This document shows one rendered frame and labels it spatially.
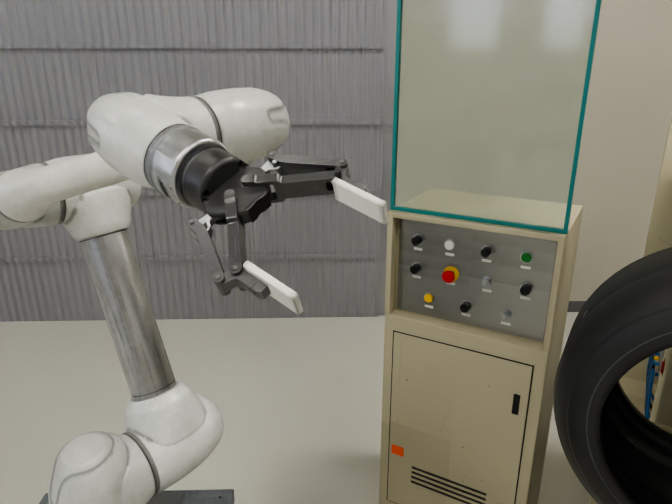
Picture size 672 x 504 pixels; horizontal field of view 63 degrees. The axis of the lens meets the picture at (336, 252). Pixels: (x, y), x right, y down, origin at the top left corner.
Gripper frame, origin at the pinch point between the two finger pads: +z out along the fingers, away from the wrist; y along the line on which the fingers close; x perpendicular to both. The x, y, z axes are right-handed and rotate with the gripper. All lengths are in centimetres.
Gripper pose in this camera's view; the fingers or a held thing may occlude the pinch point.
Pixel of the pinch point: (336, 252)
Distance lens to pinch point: 54.9
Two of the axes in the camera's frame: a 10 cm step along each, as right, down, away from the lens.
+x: -1.5, -6.1, -7.8
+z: 7.5, 4.4, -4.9
